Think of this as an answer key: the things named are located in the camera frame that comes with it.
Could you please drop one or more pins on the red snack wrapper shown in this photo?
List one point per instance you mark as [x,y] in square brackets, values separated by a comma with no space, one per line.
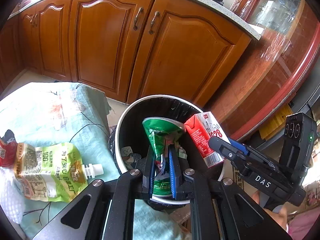
[8,147]

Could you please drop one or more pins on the light blue floral tablecloth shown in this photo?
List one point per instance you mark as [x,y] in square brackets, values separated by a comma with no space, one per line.
[59,128]

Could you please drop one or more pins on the blue white paper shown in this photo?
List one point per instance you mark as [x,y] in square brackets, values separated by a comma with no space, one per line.
[129,158]

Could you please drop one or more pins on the red white milk carton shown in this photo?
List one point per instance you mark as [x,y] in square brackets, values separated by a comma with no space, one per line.
[201,127]

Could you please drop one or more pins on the crushed green can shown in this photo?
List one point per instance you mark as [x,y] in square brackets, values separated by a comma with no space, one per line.
[163,133]

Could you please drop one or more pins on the green drink pouch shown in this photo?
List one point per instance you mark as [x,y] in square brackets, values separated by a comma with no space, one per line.
[54,173]

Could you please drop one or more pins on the white foam fruit net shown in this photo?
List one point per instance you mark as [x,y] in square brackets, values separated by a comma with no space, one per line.
[12,200]

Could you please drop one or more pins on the wooden lower kitchen cabinets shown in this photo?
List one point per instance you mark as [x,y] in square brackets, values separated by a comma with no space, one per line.
[127,48]

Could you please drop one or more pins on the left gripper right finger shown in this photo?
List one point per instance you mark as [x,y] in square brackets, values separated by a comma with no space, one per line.
[219,209]

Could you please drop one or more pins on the glass display cabinet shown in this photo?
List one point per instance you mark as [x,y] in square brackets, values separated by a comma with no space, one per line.
[271,70]

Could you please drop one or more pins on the white rimmed black trash bin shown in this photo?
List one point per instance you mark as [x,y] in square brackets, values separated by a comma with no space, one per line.
[130,132]

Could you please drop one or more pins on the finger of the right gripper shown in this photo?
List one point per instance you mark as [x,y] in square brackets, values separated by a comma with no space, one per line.
[225,149]
[239,146]

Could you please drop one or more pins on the person's right hand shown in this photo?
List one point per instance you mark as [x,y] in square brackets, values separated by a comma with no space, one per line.
[280,217]

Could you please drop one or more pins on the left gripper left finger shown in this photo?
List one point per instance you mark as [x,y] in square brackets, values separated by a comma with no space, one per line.
[104,209]

